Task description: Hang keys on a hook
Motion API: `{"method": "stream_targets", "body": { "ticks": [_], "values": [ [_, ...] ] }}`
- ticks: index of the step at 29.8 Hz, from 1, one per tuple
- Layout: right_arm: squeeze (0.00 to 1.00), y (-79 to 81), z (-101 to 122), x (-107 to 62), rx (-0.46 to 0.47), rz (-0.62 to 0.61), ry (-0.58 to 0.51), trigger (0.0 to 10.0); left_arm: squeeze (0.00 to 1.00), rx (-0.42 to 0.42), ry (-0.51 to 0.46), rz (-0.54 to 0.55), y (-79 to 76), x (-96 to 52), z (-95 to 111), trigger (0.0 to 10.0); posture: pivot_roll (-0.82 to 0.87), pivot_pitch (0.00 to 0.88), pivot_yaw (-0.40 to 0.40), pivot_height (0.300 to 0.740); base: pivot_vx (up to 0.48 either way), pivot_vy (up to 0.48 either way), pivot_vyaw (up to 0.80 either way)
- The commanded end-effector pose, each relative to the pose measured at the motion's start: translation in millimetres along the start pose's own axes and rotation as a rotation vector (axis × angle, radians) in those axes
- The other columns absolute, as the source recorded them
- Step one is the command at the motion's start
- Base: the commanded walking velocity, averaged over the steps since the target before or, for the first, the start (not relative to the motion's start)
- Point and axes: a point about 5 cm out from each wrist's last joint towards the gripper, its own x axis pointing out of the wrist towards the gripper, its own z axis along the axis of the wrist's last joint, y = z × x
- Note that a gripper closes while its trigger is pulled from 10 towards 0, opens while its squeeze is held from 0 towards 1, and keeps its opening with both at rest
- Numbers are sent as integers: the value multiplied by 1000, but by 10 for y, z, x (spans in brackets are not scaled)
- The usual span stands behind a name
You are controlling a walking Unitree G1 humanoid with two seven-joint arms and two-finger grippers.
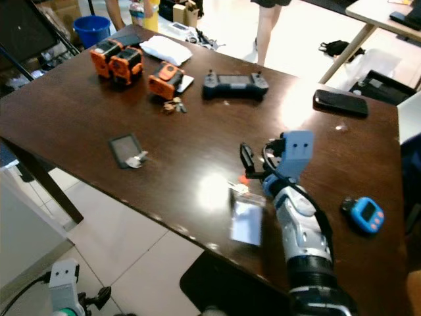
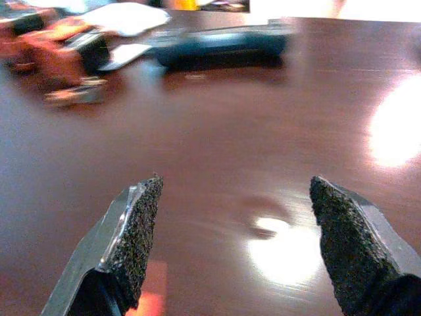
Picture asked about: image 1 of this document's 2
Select black card sleeve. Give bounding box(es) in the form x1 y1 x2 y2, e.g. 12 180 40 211
109 134 144 170

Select black metal rack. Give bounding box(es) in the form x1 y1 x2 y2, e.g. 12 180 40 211
0 0 80 66

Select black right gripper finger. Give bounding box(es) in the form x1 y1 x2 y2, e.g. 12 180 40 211
239 143 258 174

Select black open case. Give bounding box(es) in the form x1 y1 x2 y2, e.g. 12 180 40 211
349 69 418 106

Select silver key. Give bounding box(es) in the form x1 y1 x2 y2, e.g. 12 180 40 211
125 151 149 169

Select orange and black device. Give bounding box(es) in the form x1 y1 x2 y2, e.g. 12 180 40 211
90 39 122 80
109 46 144 86
148 62 185 101

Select cardboard box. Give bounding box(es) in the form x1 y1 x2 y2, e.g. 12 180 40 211
172 2 201 27

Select white plastic bag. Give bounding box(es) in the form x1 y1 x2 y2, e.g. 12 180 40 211
139 35 192 66

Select brown key bunch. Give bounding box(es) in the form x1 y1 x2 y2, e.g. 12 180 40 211
162 97 187 114

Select black stool seat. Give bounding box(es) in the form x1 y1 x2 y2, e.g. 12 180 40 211
179 249 293 316

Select keys with orange tag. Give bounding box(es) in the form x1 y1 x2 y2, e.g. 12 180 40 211
228 172 252 197

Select white cabinet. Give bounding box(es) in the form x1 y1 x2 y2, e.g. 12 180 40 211
0 165 78 290

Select person legs in black shorts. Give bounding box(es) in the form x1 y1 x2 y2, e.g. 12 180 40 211
251 0 293 65

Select dark brown wooden table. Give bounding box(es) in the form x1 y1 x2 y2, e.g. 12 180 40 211
0 25 414 315

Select bare person leg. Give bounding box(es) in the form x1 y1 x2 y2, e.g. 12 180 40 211
105 0 127 32

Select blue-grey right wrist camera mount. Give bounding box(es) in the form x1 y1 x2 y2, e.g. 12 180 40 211
280 130 315 180

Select black bag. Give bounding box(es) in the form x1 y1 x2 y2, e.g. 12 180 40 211
318 39 366 59

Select blue digital timer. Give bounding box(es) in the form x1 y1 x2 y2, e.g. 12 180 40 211
341 196 385 235

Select white table with wooden legs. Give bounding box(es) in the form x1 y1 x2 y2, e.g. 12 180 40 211
318 0 421 85

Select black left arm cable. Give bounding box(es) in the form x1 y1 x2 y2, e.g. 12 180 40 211
3 273 52 316

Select black handheld game controller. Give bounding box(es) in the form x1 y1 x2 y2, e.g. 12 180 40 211
201 70 270 101

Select clear badge holder with card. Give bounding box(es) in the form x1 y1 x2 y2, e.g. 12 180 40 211
230 194 264 248

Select blue bucket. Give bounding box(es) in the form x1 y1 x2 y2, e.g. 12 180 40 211
73 14 112 49

